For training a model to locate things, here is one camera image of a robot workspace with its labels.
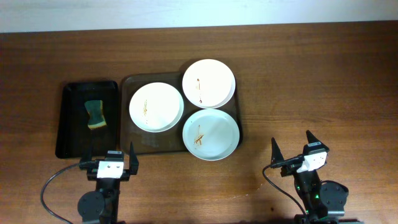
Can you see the pale blue plate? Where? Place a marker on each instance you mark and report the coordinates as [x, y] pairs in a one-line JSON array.
[[211, 134]]

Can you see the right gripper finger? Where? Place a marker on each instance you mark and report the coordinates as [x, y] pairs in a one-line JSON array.
[[276, 157], [312, 140]]

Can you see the green yellow sponge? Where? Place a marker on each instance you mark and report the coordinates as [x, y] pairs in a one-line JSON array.
[[95, 112]]

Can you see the white plate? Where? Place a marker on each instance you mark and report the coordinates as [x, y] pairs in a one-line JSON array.
[[156, 107], [208, 83]]

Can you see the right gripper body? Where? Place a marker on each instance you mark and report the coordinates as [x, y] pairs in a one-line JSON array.
[[289, 162]]

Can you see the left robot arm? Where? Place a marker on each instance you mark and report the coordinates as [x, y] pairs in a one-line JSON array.
[[101, 205]]

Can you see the brown translucent tray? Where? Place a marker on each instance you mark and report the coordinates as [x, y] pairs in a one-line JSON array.
[[169, 141]]

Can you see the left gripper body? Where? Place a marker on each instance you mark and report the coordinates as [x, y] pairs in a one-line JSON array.
[[87, 165]]

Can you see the white plate top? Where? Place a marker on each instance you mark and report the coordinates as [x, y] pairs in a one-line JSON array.
[[208, 83]]

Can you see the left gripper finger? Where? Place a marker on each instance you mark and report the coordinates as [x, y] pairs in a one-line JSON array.
[[87, 155], [133, 160]]

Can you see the black plastic tray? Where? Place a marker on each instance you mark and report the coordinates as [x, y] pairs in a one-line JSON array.
[[73, 132]]

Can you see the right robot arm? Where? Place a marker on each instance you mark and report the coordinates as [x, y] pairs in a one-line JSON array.
[[323, 201]]

